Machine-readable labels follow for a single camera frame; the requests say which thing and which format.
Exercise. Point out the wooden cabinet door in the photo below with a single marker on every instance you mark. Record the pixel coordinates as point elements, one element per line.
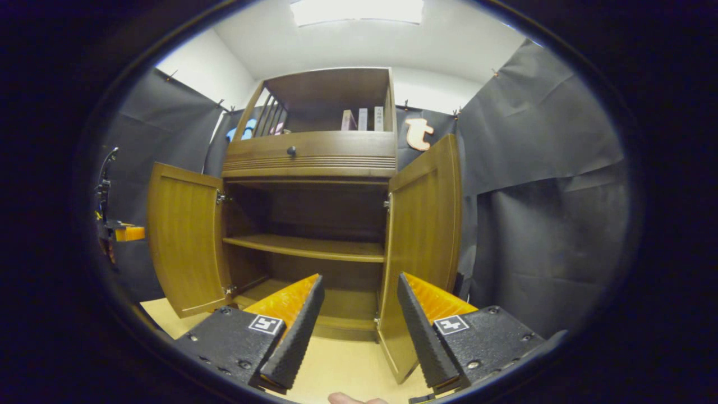
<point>420,224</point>
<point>185,235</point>

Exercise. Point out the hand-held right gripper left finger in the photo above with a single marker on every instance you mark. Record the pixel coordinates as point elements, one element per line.
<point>297,342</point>

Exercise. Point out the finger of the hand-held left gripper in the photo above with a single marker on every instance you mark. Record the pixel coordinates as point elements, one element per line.
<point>132,233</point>

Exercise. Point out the lilac book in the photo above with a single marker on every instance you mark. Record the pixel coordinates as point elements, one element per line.
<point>363,119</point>

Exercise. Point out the wooden inner shelf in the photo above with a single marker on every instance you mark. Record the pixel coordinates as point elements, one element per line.
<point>314,247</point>

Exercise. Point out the pink book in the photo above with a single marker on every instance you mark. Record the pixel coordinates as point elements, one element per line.
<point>348,120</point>

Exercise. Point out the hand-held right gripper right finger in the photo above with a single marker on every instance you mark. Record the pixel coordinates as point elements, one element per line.
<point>426,342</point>

